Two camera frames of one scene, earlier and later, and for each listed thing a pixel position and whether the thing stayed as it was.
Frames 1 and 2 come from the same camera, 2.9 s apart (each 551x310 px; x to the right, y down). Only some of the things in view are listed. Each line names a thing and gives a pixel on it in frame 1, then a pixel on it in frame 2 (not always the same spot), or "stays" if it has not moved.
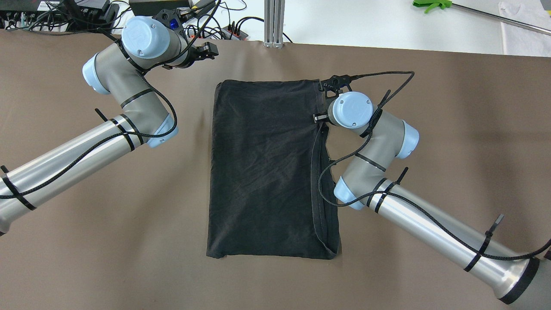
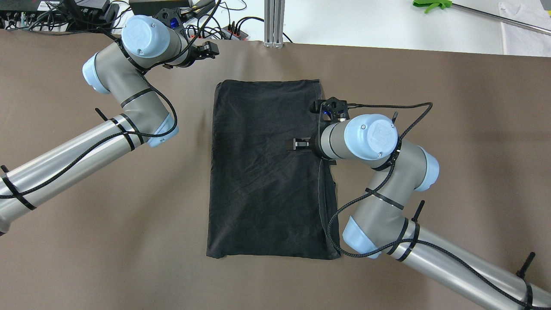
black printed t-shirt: (271, 194) stays
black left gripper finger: (319, 116) -> (314, 143)
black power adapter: (145, 7) stays
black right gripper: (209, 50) stays
